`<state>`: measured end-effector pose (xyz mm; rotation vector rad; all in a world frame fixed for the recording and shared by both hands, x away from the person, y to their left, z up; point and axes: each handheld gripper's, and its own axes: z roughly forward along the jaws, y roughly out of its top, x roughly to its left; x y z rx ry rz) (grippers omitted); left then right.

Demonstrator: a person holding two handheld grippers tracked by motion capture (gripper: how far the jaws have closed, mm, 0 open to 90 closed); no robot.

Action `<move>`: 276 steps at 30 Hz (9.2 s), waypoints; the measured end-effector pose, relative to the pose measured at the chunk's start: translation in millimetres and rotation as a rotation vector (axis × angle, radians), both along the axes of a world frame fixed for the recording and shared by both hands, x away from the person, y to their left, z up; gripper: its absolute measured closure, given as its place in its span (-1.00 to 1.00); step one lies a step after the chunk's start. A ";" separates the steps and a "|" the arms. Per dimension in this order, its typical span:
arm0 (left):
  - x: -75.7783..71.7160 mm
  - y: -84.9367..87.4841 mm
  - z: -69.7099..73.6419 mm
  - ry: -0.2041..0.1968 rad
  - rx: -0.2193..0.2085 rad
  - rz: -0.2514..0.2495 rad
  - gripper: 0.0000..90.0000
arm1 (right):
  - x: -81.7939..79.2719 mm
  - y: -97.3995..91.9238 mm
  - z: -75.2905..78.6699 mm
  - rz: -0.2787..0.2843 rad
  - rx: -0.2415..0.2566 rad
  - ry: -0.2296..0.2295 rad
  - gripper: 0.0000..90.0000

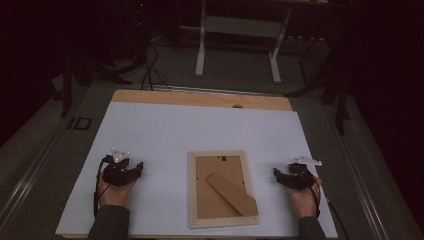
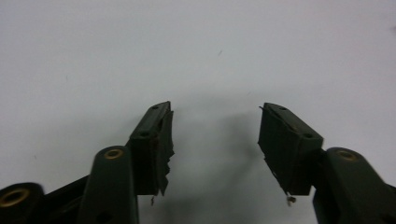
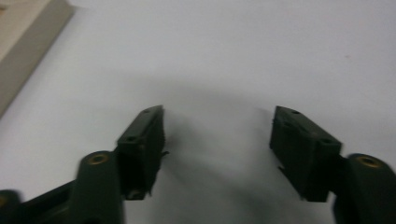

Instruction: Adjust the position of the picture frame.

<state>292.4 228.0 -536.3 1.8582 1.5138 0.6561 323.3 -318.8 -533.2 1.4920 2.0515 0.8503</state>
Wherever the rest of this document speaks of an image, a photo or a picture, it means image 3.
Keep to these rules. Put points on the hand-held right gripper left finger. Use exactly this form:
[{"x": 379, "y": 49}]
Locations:
[{"x": 141, "y": 155}]

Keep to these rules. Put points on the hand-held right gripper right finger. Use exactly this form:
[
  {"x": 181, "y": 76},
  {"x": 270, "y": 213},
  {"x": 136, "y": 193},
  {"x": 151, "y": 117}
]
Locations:
[{"x": 306, "y": 155}]

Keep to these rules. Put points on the light wooden photo frame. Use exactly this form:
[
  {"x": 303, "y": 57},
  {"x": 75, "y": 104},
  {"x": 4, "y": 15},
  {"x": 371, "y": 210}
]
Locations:
[{"x": 21, "y": 40}]

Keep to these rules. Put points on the white work mat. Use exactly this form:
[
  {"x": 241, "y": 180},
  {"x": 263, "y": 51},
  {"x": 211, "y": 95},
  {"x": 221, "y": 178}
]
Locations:
[{"x": 218, "y": 46}]

